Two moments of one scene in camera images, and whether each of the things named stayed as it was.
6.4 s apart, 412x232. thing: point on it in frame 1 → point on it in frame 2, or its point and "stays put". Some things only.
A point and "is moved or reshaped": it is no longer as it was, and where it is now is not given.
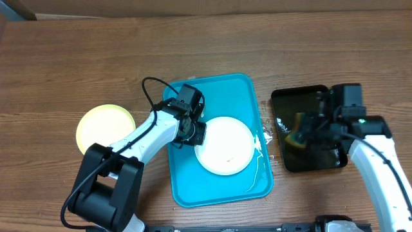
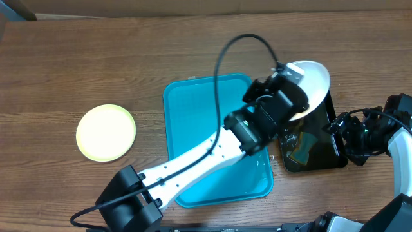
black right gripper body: x=321 y=133 → x=364 y=142
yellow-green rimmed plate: x=103 y=124 stays put
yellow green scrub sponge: x=299 y=136 → x=301 y=154
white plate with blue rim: x=228 y=146 is moved or reshaped
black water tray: x=308 y=140 stays put
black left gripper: x=201 y=128 → x=253 y=90
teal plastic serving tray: x=232 y=96 stays put
